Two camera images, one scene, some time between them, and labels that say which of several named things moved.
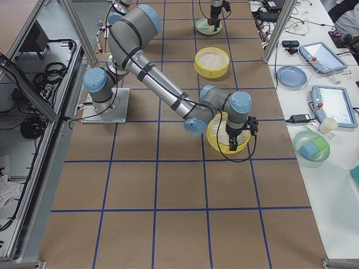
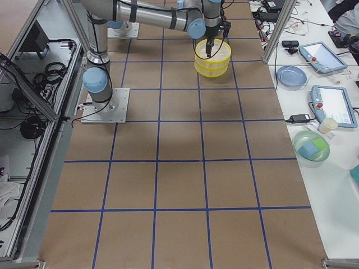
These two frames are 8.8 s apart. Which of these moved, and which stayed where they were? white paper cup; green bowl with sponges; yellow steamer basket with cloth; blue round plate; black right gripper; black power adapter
Moved: yellow steamer basket with cloth; black right gripper
Stayed: white paper cup; blue round plate; green bowl with sponges; black power adapter
